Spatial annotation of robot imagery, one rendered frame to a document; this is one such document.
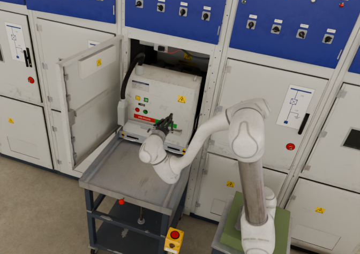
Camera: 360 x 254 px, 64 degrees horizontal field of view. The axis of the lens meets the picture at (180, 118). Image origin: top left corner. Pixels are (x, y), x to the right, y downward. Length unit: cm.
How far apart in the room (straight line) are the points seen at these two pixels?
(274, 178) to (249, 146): 127
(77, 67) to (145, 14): 55
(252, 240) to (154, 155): 62
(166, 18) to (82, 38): 66
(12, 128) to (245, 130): 252
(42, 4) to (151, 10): 76
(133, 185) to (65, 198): 123
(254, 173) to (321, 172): 111
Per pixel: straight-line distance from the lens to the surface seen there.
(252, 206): 139
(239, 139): 109
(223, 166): 233
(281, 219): 195
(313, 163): 226
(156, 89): 191
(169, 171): 156
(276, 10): 180
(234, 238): 176
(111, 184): 191
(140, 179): 193
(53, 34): 238
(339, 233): 276
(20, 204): 307
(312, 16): 182
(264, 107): 127
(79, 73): 180
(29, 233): 285
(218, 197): 257
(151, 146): 150
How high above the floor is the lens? 222
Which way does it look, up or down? 33 degrees down
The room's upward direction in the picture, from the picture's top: 8 degrees clockwise
